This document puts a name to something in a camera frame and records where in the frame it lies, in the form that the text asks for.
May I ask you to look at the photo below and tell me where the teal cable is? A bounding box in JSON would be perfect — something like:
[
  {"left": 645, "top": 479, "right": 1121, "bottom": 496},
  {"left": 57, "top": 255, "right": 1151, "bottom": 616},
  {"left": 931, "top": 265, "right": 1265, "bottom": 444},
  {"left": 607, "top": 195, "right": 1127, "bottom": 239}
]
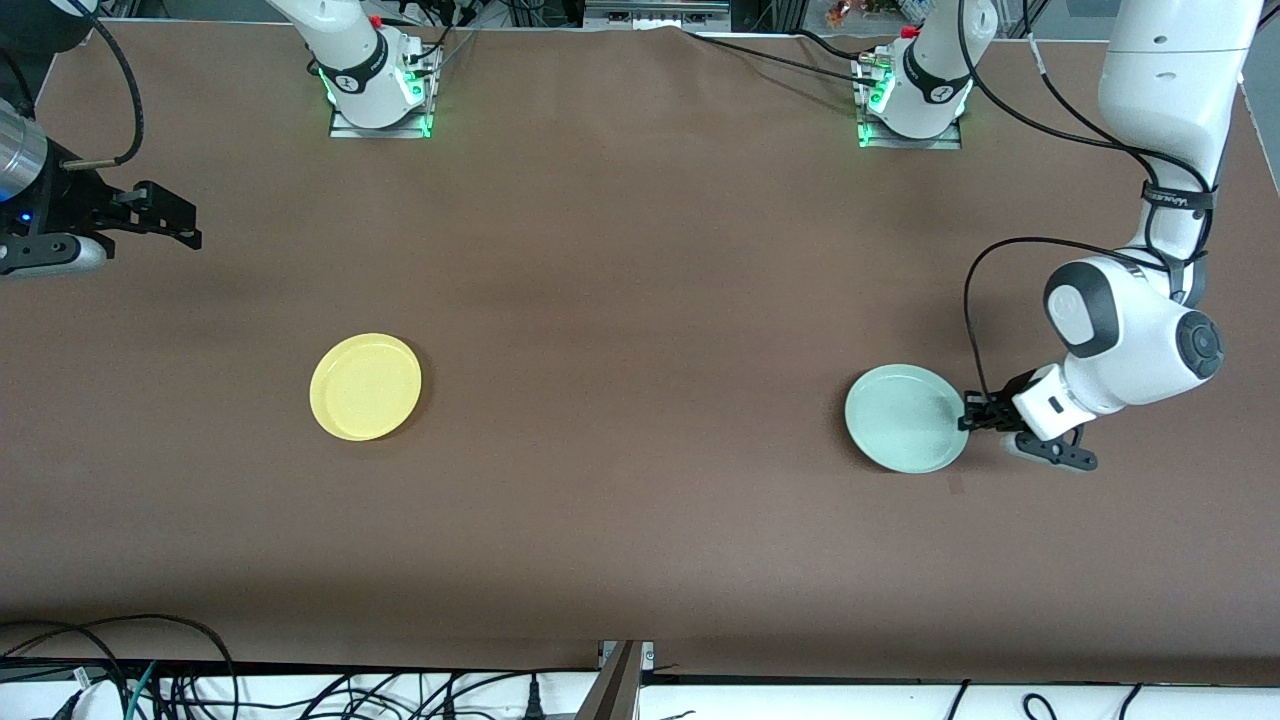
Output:
[{"left": 122, "top": 660, "right": 161, "bottom": 720}]

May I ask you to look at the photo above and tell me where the black cable bundle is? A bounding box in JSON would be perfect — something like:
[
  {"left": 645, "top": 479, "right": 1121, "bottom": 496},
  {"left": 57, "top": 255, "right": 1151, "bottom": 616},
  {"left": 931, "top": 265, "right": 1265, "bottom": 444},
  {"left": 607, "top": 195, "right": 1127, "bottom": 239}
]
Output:
[{"left": 160, "top": 668, "right": 601, "bottom": 720}]

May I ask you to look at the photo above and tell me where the brown table cover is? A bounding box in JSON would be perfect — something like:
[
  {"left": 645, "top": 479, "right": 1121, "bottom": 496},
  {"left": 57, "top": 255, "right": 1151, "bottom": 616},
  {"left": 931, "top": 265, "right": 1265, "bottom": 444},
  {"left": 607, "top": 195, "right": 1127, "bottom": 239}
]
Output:
[{"left": 0, "top": 20, "right": 1280, "bottom": 687}]

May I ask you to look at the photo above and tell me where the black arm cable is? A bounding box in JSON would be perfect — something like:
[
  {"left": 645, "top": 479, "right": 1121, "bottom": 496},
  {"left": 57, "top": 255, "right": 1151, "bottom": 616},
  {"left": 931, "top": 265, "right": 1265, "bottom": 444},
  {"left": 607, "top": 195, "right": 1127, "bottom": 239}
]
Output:
[
  {"left": 60, "top": 0, "right": 146, "bottom": 171},
  {"left": 956, "top": 0, "right": 1217, "bottom": 406}
]

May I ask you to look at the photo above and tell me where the pale green plate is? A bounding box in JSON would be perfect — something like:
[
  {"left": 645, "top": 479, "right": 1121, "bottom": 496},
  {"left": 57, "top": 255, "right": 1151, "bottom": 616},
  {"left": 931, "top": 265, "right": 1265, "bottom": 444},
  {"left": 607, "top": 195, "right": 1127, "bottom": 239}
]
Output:
[{"left": 845, "top": 364, "right": 972, "bottom": 475}]

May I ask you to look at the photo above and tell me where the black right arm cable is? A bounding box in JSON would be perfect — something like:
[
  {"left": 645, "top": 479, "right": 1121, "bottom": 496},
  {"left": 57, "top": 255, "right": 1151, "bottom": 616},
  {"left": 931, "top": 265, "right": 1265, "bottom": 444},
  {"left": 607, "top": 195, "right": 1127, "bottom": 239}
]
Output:
[{"left": 60, "top": 0, "right": 146, "bottom": 171}]

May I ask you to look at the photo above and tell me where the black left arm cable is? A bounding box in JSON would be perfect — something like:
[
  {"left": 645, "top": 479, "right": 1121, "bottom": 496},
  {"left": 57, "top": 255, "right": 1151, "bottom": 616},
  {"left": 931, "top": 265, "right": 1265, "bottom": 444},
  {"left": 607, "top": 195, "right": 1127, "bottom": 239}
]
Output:
[{"left": 956, "top": 0, "right": 1217, "bottom": 406}]

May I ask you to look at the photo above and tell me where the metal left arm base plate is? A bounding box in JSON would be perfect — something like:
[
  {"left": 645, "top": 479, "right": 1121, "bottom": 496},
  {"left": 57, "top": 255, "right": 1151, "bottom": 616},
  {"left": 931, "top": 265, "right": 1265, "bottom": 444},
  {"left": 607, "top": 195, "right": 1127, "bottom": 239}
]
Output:
[{"left": 854, "top": 55, "right": 964, "bottom": 152}]

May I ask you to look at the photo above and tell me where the long black table cable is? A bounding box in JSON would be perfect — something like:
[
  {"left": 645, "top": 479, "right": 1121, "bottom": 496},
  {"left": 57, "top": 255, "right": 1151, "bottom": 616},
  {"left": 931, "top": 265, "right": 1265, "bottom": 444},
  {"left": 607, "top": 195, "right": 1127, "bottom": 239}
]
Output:
[{"left": 683, "top": 28, "right": 883, "bottom": 89}]

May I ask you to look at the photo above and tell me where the aluminium profile beam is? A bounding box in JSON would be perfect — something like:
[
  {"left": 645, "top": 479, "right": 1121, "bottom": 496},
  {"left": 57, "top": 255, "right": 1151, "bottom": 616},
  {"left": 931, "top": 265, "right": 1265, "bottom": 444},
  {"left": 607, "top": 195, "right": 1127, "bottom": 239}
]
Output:
[{"left": 574, "top": 640, "right": 657, "bottom": 720}]

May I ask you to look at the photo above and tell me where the yellow plate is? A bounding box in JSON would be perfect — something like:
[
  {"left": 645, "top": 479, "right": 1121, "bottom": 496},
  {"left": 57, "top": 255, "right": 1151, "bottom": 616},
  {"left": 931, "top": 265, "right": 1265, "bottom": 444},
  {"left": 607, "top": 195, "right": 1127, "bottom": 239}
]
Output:
[{"left": 309, "top": 333, "right": 423, "bottom": 442}]

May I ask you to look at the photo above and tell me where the large black looped cable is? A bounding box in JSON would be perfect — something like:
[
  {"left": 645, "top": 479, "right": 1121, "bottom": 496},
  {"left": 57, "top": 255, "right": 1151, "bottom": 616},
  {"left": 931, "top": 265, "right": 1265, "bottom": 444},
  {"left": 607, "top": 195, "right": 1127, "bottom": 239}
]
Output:
[{"left": 0, "top": 613, "right": 239, "bottom": 720}]

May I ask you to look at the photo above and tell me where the short black table cable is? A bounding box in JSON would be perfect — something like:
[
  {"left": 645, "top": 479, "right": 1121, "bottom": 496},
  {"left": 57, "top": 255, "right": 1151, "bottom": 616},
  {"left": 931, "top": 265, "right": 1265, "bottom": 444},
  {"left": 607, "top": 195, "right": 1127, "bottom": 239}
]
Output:
[{"left": 795, "top": 28, "right": 886, "bottom": 61}]

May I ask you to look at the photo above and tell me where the grey metal frame bar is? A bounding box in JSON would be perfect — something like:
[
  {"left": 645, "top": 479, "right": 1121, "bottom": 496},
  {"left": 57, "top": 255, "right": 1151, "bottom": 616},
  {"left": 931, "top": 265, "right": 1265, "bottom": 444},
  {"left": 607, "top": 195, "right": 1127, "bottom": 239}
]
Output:
[{"left": 584, "top": 0, "right": 733, "bottom": 33}]

